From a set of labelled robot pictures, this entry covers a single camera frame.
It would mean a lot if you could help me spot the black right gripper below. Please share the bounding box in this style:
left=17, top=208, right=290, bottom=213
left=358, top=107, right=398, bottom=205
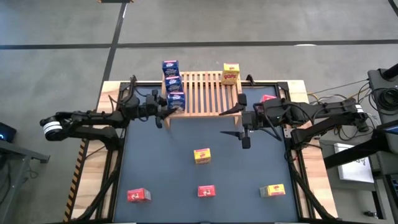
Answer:
left=219, top=93, right=261, bottom=149

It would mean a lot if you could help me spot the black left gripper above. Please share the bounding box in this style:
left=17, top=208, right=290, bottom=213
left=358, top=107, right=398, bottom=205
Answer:
left=141, top=89, right=178, bottom=129

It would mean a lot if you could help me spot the black device with blue light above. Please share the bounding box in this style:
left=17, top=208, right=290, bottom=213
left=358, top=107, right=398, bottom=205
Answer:
left=0, top=122, right=18, bottom=143

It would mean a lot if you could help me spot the grey equipment cart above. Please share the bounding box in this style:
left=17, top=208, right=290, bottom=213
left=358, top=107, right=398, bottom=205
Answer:
left=366, top=63, right=398, bottom=125

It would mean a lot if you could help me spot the coiled black cable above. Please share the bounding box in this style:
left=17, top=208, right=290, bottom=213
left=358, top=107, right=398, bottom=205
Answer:
left=371, top=88, right=398, bottom=111

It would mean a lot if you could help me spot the black diagonal metal bar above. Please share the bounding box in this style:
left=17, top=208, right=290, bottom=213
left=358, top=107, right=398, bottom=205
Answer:
left=323, top=129, right=398, bottom=169

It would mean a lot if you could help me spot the white board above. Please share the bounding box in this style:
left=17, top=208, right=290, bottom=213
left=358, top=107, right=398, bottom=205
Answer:
left=333, top=142, right=376, bottom=184

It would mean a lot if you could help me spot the black metal table frame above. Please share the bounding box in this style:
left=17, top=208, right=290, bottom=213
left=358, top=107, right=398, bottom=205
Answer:
left=73, top=74, right=340, bottom=224

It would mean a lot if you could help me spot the yellow Corn Pops cereal box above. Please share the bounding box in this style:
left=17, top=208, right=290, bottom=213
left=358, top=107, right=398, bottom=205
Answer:
left=221, top=63, right=241, bottom=86
left=259, top=183, right=286, bottom=198
left=193, top=147, right=212, bottom=165

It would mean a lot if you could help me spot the grey metal desk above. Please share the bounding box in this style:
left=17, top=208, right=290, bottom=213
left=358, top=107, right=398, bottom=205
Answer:
left=0, top=139, right=50, bottom=224

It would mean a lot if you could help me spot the wooden slatted shelf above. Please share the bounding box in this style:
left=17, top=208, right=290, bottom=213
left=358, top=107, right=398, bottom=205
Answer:
left=160, top=70, right=245, bottom=130

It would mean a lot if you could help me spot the grey floor cable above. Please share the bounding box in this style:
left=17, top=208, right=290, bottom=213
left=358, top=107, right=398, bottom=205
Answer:
left=307, top=79, right=371, bottom=97

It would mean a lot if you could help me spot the blue Frosted Flakes cereal box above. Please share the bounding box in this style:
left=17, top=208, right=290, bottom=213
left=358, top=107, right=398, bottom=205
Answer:
left=167, top=91, right=187, bottom=112
left=161, top=60, right=180, bottom=78
left=164, top=76, right=183, bottom=94

